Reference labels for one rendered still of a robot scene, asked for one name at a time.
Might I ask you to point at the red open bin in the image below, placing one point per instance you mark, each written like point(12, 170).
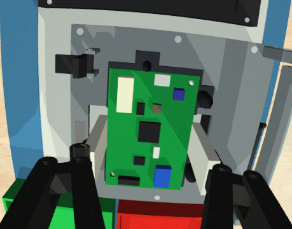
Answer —
point(158, 215)

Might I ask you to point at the green open-top bin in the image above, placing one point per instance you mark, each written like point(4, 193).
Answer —
point(63, 217)

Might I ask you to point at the green circuit board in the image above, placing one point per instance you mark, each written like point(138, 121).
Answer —
point(150, 115)

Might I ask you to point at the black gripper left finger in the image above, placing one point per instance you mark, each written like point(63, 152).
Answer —
point(35, 203)

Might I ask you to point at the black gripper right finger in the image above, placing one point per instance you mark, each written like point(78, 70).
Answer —
point(254, 201)

